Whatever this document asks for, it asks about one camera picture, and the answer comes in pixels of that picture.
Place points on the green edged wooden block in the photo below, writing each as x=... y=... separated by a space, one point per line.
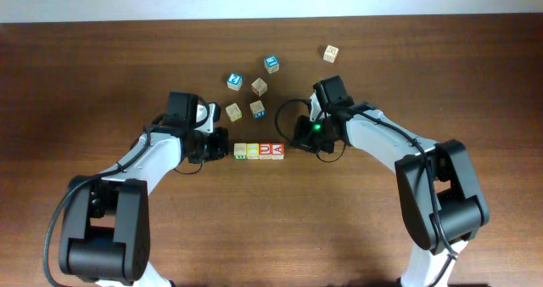
x=240 y=151

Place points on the red letter U block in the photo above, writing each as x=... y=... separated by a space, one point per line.
x=265 y=151

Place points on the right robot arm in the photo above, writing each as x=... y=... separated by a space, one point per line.
x=441 y=201

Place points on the blue top wooden block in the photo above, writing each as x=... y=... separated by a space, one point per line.
x=271 y=64

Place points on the red edged wooden block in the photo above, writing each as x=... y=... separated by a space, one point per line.
x=259 y=87

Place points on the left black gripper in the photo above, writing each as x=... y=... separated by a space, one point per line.
x=221 y=147

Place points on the red letter A block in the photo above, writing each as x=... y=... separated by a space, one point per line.
x=277 y=151

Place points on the yellow edged wooden block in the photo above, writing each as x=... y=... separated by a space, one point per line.
x=234 y=113

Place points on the yellow top wooden block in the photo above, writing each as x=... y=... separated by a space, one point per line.
x=253 y=151

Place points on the plain wooden block far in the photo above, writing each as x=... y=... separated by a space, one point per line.
x=330 y=54

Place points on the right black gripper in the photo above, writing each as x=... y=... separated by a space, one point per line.
x=302 y=140

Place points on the blue edged wooden block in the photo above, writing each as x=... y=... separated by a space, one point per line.
x=257 y=109

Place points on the blue number two block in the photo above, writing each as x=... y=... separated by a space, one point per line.
x=234 y=81

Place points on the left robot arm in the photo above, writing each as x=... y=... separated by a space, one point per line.
x=105 y=237

